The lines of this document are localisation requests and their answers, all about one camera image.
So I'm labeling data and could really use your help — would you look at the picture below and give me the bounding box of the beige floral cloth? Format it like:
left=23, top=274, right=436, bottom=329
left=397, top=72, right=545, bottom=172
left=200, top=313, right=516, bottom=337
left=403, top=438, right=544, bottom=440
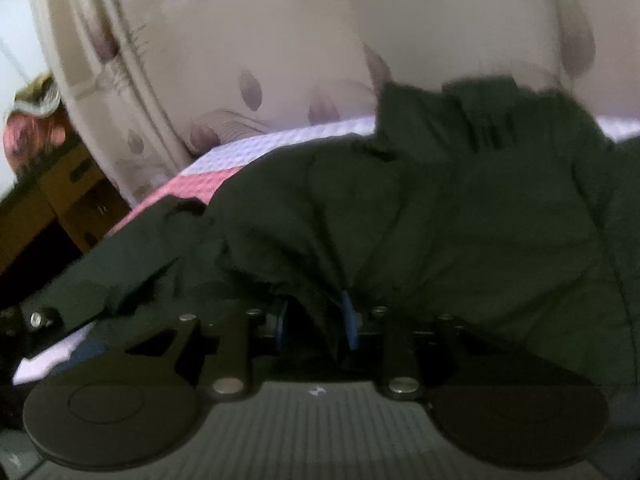
left=29, top=0, right=640, bottom=208

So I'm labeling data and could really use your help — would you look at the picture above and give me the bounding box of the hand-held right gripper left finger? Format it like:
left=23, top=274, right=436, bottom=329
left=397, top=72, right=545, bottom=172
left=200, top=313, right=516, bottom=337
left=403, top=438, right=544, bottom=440
left=122, top=298, right=292, bottom=403

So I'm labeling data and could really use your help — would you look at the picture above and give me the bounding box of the pink and white checkered blanket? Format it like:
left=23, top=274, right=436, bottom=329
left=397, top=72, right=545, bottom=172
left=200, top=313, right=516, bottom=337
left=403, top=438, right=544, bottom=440
left=12, top=114, right=640, bottom=387

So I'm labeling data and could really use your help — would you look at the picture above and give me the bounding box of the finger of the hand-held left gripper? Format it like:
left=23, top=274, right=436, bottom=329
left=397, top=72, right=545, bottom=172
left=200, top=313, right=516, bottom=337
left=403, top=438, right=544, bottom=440
left=0, top=305, right=67, bottom=362

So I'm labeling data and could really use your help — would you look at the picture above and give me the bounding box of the pile of colourful cloth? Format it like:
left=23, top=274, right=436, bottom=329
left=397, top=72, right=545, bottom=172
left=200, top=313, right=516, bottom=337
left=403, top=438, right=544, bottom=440
left=0, top=73, right=68, bottom=167

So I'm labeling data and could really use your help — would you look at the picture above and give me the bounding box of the wooden cabinet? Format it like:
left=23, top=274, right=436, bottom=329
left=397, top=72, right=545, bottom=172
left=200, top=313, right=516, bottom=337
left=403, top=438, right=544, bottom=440
left=0, top=141, right=132, bottom=277

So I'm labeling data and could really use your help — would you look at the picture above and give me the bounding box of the dark green jacket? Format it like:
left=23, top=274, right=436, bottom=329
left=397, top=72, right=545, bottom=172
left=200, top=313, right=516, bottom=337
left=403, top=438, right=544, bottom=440
left=20, top=76, right=640, bottom=387

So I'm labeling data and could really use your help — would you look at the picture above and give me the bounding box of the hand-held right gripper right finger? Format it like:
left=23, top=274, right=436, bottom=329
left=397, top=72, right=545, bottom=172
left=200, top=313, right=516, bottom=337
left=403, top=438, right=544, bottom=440
left=341, top=290, right=507, bottom=402

